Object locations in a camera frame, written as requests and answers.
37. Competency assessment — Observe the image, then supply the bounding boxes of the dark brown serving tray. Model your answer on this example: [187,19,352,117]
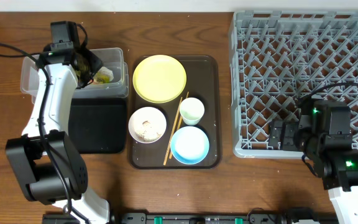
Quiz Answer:
[128,55,222,169]

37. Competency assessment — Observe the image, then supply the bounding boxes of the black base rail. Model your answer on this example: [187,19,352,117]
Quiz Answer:
[41,212,338,224]

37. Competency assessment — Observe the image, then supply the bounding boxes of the white tissue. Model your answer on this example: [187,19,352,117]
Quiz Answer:
[96,67,114,82]

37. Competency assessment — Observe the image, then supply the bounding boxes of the white bowl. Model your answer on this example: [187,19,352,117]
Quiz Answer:
[128,107,167,144]

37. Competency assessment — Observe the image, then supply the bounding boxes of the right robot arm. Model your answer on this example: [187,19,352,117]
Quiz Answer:
[268,99,358,223]

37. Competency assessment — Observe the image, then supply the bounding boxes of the grey dishwasher rack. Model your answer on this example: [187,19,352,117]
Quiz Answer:
[228,10,358,159]

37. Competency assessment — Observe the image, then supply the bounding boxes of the wooden chopstick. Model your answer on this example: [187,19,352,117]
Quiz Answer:
[169,91,189,159]
[163,97,183,166]

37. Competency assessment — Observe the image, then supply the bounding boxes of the wooden chopstick left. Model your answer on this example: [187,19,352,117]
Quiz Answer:
[163,97,183,166]

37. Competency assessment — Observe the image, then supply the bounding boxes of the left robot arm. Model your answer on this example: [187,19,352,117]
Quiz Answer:
[5,21,111,223]

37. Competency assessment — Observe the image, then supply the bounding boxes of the white paper cup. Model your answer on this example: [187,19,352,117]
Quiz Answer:
[180,98,205,126]

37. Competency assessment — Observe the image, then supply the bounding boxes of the rice and peanut scraps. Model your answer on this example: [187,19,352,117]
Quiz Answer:
[134,121,162,142]

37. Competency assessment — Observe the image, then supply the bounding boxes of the green snack wrapper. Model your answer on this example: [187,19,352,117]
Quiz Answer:
[93,74,110,85]

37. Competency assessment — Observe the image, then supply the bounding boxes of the black rectangular bin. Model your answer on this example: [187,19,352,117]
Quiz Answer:
[68,98,127,154]

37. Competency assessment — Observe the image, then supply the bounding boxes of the blue bowl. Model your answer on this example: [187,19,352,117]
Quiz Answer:
[170,126,210,165]

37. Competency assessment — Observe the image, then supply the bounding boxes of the clear plastic bin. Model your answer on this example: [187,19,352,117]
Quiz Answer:
[20,47,129,103]

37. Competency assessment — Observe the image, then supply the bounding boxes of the yellow plate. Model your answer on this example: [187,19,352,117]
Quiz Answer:
[132,55,187,103]

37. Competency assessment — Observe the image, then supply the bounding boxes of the wooden chopstick right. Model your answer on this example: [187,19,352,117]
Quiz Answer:
[169,91,189,159]

